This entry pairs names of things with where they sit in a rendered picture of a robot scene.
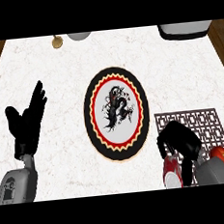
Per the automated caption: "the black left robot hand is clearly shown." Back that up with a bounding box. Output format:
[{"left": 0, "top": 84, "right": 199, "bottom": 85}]
[{"left": 2, "top": 78, "right": 54, "bottom": 161}]

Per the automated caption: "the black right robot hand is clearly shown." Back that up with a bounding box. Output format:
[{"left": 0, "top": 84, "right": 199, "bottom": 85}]
[{"left": 154, "top": 117, "right": 207, "bottom": 189}]

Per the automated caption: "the red and white can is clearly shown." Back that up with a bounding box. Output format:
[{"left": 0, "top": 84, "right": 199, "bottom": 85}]
[{"left": 161, "top": 154, "right": 184, "bottom": 190}]

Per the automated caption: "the brown lattice placemat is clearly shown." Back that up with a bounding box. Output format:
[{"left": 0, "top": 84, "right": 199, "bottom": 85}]
[{"left": 153, "top": 106, "right": 224, "bottom": 191}]

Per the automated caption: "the black red dragon plate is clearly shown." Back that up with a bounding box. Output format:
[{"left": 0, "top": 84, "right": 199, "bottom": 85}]
[{"left": 79, "top": 64, "right": 154, "bottom": 165}]

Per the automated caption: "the small brass round object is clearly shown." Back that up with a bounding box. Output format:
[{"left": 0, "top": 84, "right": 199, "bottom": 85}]
[{"left": 50, "top": 34, "right": 65, "bottom": 50}]

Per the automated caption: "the pale grey round object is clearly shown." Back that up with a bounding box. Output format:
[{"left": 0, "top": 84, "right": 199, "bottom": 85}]
[{"left": 66, "top": 32, "right": 94, "bottom": 42}]

